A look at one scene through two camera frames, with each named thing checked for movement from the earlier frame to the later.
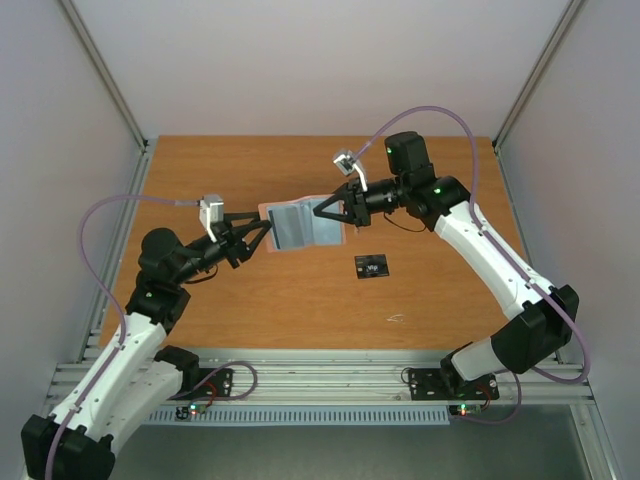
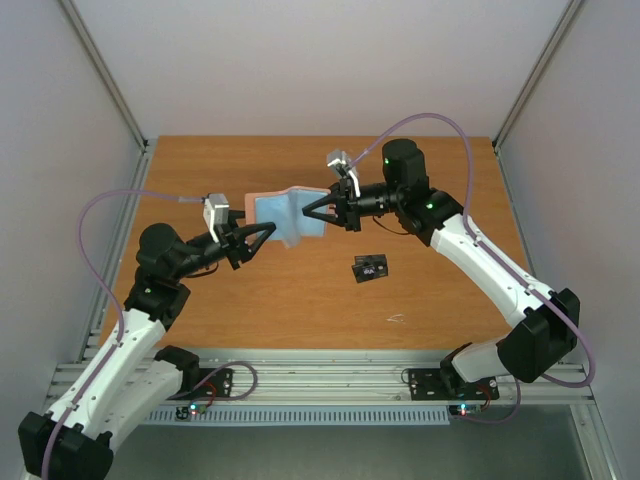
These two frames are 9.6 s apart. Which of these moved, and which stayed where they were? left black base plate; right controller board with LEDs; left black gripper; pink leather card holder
Moved: pink leather card holder
Stayed: left black base plate; left black gripper; right controller board with LEDs
